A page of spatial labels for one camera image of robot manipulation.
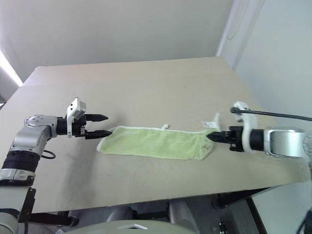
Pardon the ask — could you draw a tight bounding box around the grey robot torso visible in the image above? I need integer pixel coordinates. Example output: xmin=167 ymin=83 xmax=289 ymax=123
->
xmin=63 ymin=219 xmax=198 ymax=234

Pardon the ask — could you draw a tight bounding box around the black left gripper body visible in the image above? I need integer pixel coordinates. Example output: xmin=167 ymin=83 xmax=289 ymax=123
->
xmin=72 ymin=114 xmax=89 ymax=140

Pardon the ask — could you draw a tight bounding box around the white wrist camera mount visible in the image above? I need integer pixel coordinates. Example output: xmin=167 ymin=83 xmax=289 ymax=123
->
xmin=230 ymin=100 xmax=260 ymax=155
xmin=66 ymin=97 xmax=87 ymax=137

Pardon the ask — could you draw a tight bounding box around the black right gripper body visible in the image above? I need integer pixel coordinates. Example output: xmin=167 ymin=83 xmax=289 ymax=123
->
xmin=228 ymin=125 xmax=245 ymax=153

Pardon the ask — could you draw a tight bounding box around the white wall cable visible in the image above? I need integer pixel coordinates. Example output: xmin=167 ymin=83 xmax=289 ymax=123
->
xmin=227 ymin=0 xmax=245 ymax=40

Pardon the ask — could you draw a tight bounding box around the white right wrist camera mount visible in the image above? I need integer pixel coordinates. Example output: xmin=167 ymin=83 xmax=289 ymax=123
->
xmin=230 ymin=100 xmax=260 ymax=155

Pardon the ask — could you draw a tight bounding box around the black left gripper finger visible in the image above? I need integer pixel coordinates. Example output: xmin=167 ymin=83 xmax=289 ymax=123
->
xmin=85 ymin=130 xmax=114 ymax=140
xmin=85 ymin=113 xmax=109 ymax=123

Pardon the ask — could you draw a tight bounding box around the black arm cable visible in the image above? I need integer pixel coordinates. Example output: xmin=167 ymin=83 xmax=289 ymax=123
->
xmin=230 ymin=107 xmax=312 ymax=121
xmin=40 ymin=149 xmax=56 ymax=160

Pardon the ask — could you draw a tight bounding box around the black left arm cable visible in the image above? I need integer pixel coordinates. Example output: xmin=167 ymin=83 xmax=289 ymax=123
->
xmin=40 ymin=149 xmax=56 ymax=160

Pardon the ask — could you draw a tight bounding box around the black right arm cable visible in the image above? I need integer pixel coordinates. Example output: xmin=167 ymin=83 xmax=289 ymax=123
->
xmin=230 ymin=107 xmax=312 ymax=121

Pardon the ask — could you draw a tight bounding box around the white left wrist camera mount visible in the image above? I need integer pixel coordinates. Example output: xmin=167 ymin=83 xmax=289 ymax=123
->
xmin=66 ymin=97 xmax=87 ymax=137

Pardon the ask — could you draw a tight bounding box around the light green towel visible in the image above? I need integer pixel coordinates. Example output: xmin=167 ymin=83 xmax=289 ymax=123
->
xmin=97 ymin=112 xmax=225 ymax=162

